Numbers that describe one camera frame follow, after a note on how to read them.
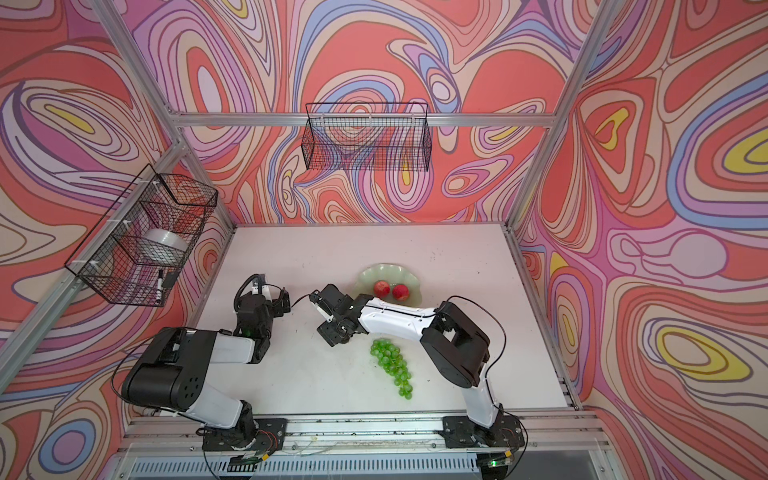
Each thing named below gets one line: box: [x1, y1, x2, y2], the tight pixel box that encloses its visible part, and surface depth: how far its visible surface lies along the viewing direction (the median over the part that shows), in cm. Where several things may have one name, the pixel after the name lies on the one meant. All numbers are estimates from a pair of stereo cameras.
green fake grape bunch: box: [370, 338, 413, 400], surface depth 84 cm
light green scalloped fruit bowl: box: [356, 263, 423, 306], surface depth 100 cm
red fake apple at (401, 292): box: [392, 284, 411, 302], surface depth 98 cm
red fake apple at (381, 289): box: [373, 280, 391, 298], surface depth 98 cm
